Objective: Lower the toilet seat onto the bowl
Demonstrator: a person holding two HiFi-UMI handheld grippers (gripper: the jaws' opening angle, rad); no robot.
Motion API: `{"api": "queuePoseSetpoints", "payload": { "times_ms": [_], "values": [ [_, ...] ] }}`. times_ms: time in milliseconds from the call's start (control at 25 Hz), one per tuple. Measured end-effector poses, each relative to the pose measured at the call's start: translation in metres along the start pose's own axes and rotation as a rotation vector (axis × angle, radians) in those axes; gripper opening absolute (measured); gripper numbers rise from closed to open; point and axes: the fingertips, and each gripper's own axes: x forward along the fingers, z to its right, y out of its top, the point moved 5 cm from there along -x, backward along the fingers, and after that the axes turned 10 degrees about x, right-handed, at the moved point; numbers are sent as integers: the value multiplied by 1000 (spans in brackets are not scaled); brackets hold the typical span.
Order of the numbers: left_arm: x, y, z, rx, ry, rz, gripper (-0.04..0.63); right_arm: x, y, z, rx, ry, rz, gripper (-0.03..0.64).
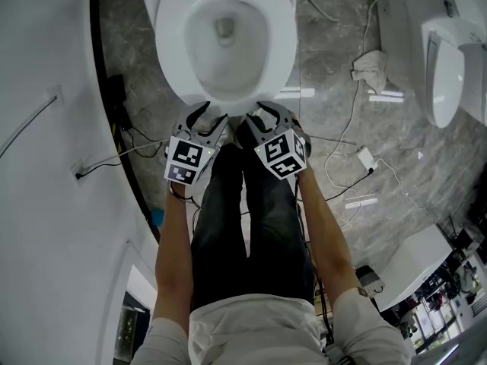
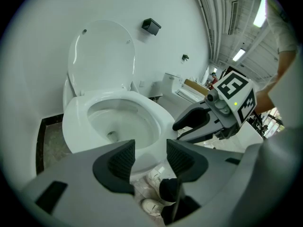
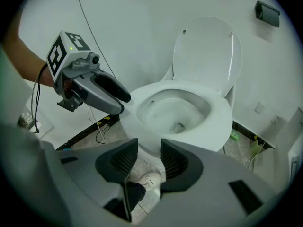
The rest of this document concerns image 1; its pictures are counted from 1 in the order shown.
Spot white toilet with tank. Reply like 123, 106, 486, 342
376, 0, 487, 129

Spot thin white floor cable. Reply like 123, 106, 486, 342
324, 0, 395, 208

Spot white power adapter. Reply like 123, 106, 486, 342
356, 146, 380, 173

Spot white adapter cable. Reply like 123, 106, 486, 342
374, 157, 439, 224

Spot dark glass window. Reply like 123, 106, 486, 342
113, 290, 151, 365

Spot black plugged wall cable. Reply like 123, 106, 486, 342
75, 125, 163, 180

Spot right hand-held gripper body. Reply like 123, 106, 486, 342
253, 126, 308, 182

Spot crumpled white cloth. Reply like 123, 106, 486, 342
350, 49, 390, 96

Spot person's left forearm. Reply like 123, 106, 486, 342
151, 179, 199, 323

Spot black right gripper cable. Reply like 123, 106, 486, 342
292, 173, 336, 348

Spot dark equipment clutter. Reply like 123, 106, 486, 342
395, 226, 487, 357

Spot person's beige shirt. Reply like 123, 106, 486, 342
131, 289, 412, 365

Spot grey buckled strap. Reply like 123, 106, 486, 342
323, 342, 352, 365

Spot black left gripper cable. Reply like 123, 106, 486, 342
169, 182, 203, 221

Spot person's right hand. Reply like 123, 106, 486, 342
291, 115, 311, 156

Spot person's right forearm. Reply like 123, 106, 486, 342
296, 167, 361, 308

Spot person's dark trousers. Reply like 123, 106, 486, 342
189, 118, 317, 312

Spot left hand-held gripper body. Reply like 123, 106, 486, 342
164, 129, 218, 187

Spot white box-shaped fixture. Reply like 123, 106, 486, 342
374, 224, 456, 312

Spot grey wall cable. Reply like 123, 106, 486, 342
0, 95, 59, 160

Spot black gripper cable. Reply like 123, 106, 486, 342
292, 173, 336, 348
169, 182, 203, 221

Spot grey flexible hose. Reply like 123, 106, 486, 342
298, 0, 340, 23

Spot white oval toilet bowl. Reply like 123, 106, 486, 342
137, 0, 299, 117

